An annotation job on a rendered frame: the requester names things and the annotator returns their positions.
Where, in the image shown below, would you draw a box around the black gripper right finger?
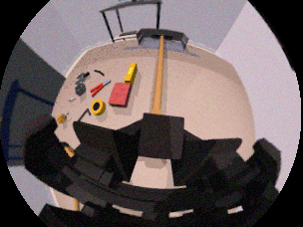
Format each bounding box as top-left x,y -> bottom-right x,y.
170,130 -> 242,186

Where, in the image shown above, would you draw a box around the orange long pole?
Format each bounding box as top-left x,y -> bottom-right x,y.
139,34 -> 184,160

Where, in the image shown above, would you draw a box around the yellow rectangular block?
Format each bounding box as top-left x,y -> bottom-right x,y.
124,63 -> 137,86

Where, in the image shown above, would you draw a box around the red-handled pliers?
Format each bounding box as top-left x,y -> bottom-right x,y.
91,79 -> 111,97

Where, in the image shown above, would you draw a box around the red square tile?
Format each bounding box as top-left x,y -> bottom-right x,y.
108,82 -> 132,107

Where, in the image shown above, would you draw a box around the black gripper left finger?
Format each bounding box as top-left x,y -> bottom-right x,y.
73,118 -> 143,182

